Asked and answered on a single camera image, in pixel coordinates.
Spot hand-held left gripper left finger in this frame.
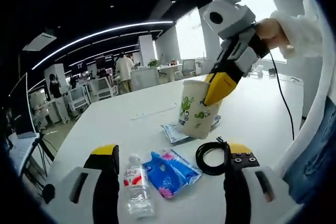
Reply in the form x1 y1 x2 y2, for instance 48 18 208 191
49 144 121 224

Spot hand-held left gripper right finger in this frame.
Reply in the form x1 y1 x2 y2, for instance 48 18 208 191
223 142 288 224

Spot clear water bottle red label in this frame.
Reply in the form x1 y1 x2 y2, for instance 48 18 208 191
122 153 156 220

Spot white cup with green print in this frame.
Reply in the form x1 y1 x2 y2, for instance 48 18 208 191
175 78 224 140

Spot blue floral tissue packet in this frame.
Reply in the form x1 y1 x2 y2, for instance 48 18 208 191
142 148 204 200

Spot pale blue wet wipe packet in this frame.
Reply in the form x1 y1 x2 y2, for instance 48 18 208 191
160 114 222 146

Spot person's right hand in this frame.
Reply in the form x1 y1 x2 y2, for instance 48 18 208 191
256 18 295 51

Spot white office chair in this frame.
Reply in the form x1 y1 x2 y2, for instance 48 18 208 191
181 59 197 78

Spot white table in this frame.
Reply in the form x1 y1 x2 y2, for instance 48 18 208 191
43 71 307 224

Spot black round knob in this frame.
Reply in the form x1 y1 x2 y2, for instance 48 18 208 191
43 184 56 205

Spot blue jeans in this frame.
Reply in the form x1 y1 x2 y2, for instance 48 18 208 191
285 95 336 205

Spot white fluffy jacket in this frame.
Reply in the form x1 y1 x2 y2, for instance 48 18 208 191
278 50 333 183

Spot laptop on stand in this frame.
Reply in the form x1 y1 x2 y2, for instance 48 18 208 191
6 73 41 164

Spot long ceiling light strip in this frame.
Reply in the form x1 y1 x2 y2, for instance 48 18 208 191
32 20 174 70

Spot ceiling air conditioning unit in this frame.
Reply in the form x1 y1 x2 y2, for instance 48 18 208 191
22 32 57 52

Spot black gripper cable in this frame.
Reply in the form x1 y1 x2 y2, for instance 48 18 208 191
268 50 295 141

